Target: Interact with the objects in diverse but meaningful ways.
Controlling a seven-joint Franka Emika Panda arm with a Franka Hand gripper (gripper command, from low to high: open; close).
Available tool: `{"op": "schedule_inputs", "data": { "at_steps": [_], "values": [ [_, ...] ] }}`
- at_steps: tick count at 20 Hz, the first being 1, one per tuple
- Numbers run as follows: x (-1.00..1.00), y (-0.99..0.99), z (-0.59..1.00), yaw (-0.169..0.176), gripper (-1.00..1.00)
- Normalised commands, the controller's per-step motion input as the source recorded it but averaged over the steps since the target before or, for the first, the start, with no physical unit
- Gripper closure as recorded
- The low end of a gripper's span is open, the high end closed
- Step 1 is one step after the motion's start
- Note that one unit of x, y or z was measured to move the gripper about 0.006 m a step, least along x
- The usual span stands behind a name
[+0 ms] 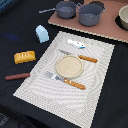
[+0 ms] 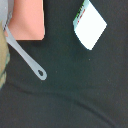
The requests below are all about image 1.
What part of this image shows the white and blue toy fish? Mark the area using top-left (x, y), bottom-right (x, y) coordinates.
top-left (67, 39), bottom-right (85, 49)

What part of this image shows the light blue milk carton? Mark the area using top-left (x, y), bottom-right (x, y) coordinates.
top-left (35, 25), bottom-right (49, 43)

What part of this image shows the round beige plate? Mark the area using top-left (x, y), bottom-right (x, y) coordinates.
top-left (56, 55), bottom-right (83, 79)

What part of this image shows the white woven placemat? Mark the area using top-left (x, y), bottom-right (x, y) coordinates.
top-left (14, 32), bottom-right (114, 128)

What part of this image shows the brown toy sausage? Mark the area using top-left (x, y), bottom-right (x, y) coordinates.
top-left (5, 73), bottom-right (30, 81)

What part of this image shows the small grey saucepan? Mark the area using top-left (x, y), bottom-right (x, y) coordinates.
top-left (38, 0), bottom-right (78, 20)

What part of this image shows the large grey pot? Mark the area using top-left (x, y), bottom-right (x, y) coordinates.
top-left (77, 4), bottom-right (105, 27)

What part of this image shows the brown wooden board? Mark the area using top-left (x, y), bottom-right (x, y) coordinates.
top-left (48, 0), bottom-right (128, 43)

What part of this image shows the beige bowl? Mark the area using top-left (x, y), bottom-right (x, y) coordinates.
top-left (119, 5), bottom-right (128, 30)

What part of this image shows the fork with wooden handle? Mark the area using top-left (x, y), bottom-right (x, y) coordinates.
top-left (44, 72), bottom-right (86, 90)

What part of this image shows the knife with wooden handle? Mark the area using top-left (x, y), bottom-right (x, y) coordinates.
top-left (58, 49), bottom-right (98, 63)

